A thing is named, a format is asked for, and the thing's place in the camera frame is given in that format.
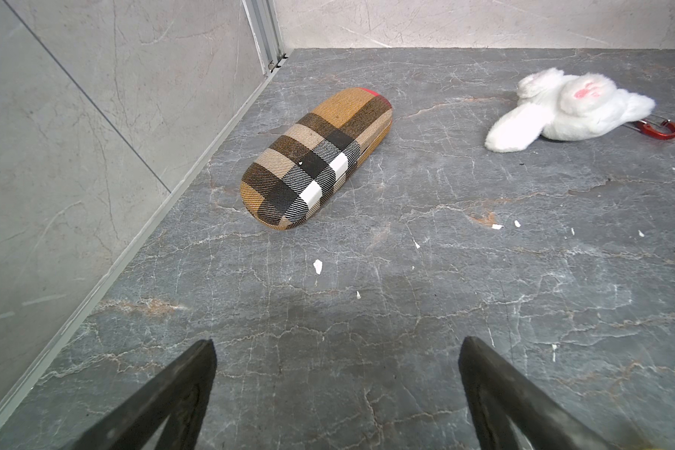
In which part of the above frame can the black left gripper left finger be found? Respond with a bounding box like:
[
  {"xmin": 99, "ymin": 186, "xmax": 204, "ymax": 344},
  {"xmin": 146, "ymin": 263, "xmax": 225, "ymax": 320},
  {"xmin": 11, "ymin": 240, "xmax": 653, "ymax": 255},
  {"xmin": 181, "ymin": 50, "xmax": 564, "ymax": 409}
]
[{"xmin": 64, "ymin": 339, "xmax": 217, "ymax": 449}]

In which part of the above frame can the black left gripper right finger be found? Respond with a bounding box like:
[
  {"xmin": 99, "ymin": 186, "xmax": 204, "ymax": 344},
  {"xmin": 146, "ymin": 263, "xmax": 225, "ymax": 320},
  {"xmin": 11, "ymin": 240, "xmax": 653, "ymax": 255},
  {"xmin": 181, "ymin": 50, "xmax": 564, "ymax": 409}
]
[{"xmin": 459, "ymin": 337, "xmax": 615, "ymax": 449}]

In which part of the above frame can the plaid fabric glasses case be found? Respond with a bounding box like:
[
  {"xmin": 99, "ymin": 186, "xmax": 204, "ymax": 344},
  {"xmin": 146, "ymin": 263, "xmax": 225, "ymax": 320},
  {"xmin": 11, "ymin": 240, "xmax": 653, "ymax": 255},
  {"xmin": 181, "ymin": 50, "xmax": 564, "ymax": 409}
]
[{"xmin": 240, "ymin": 87, "xmax": 393, "ymax": 231}]

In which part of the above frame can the red carabiner clip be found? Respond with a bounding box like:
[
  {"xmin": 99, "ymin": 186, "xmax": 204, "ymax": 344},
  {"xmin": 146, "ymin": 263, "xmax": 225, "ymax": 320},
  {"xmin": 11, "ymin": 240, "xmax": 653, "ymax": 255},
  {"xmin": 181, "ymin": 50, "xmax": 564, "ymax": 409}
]
[{"xmin": 625, "ymin": 114, "xmax": 675, "ymax": 141}]

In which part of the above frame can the white plush bunny keychain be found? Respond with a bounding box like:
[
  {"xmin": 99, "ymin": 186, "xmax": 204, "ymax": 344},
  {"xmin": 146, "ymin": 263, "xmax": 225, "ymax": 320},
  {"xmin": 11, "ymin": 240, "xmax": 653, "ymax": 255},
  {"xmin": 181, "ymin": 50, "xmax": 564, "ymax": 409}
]
[{"xmin": 485, "ymin": 67, "xmax": 656, "ymax": 153}]

